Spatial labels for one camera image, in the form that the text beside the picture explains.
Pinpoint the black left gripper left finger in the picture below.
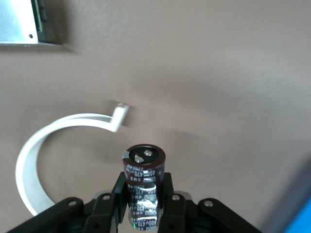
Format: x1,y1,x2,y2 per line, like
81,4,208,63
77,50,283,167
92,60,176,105
4,171,129,233

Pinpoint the dark brown electrolytic capacitor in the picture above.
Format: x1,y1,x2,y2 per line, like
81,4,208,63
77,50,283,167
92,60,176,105
122,144,166,231

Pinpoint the brown table mat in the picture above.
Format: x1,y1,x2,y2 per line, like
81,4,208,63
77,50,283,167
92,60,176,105
0,0,311,233

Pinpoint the blue plastic tray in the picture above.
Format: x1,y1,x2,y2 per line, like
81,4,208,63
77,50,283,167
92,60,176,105
283,201,311,233

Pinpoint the white curved plastic bracket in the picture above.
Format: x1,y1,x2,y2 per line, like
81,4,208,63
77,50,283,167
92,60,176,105
15,103,129,216

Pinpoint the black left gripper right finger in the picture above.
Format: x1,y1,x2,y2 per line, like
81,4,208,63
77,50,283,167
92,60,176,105
159,171,263,233

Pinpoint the aluminium plate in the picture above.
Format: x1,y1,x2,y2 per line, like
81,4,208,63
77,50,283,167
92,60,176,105
0,0,47,47

